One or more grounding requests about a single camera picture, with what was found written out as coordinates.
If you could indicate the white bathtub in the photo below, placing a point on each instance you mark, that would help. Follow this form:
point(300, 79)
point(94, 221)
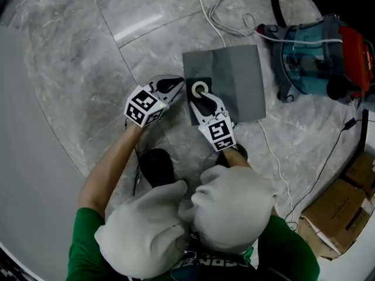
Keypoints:
point(29, 157)

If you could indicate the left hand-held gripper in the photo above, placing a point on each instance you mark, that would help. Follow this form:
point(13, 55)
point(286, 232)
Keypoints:
point(143, 105)

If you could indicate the person's right black shoe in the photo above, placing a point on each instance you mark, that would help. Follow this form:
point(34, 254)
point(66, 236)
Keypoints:
point(242, 152)

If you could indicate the person's right forearm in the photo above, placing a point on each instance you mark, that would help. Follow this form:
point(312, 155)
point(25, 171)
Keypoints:
point(234, 158)

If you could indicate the person's left forearm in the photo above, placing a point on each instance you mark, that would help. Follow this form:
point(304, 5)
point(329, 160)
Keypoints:
point(111, 162)

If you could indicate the person's left black shoe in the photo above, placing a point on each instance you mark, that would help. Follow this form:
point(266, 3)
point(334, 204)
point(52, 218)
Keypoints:
point(156, 165)

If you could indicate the red vacuum cleaner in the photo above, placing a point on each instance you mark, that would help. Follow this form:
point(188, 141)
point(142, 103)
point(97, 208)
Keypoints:
point(310, 66)

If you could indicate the person in white shirt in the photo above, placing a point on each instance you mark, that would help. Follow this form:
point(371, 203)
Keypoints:
point(228, 203)

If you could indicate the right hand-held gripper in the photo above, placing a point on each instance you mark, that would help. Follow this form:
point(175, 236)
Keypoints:
point(218, 133)

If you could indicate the grey dust bag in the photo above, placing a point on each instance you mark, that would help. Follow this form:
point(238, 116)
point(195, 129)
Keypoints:
point(240, 83)

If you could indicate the person's green shirt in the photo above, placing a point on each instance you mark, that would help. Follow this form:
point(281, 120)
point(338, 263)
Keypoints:
point(85, 244)

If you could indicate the person's black shoe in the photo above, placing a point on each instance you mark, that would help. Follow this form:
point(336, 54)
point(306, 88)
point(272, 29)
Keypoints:
point(156, 165)
point(242, 152)

